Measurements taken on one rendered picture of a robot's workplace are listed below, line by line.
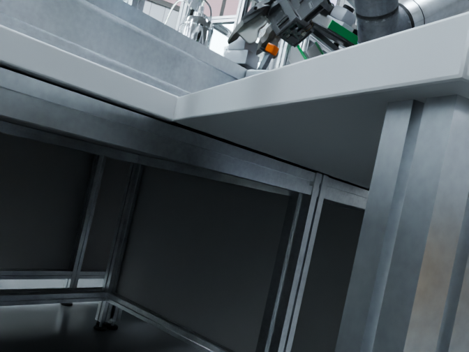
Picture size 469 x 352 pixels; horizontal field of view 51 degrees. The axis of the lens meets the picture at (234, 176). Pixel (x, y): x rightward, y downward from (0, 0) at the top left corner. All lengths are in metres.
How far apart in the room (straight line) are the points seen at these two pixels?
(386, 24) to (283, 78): 0.62
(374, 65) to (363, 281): 0.11
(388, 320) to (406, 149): 0.08
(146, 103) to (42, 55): 0.13
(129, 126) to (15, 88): 0.14
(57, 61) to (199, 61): 0.29
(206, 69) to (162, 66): 0.09
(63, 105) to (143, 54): 0.18
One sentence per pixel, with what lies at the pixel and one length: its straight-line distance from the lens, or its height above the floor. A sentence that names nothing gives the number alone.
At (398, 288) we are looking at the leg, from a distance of 0.24.
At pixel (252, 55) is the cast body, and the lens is 1.06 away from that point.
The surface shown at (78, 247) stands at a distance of 2.66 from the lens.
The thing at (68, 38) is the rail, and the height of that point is 0.89.
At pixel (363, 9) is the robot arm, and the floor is 1.12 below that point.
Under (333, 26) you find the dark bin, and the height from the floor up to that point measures 1.20.
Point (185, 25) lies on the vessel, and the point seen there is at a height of 1.37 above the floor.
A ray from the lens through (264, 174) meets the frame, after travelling 0.75.
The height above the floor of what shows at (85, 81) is 0.84.
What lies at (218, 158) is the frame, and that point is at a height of 0.80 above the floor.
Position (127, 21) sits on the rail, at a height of 0.94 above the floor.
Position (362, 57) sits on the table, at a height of 0.85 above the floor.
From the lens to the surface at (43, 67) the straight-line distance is 0.49.
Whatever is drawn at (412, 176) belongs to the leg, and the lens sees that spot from 0.24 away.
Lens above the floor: 0.77
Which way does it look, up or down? 2 degrees up
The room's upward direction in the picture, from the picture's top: 13 degrees clockwise
